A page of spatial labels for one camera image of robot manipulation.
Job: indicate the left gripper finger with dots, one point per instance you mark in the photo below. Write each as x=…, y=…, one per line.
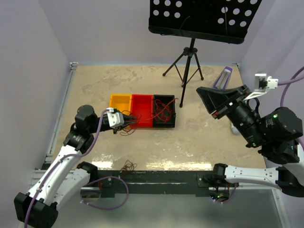
x=129, y=123
x=130, y=117

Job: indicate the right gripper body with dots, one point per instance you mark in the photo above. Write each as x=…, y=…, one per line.
x=239, y=100

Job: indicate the orange plastic bin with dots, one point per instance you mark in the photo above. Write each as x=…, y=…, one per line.
x=121, y=102

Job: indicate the red plastic bin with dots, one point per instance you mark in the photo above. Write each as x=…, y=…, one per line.
x=142, y=108

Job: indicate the small brown cable clump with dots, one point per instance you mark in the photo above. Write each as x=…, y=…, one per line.
x=128, y=167

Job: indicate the black plastic bin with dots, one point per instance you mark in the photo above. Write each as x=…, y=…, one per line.
x=164, y=114

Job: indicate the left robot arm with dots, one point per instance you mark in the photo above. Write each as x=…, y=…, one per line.
x=39, y=207

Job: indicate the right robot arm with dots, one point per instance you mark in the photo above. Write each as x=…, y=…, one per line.
x=276, y=135

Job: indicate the purple metronome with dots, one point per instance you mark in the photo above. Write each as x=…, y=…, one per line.
x=223, y=79

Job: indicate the white microphone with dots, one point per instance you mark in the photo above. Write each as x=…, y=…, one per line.
x=235, y=130

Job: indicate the black music stand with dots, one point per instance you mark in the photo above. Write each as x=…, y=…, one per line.
x=225, y=21

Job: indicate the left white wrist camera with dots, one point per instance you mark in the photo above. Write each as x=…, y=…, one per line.
x=115, y=117

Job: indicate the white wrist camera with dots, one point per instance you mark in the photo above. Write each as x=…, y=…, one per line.
x=263, y=83
x=115, y=117

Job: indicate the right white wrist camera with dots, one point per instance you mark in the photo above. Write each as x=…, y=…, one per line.
x=263, y=83

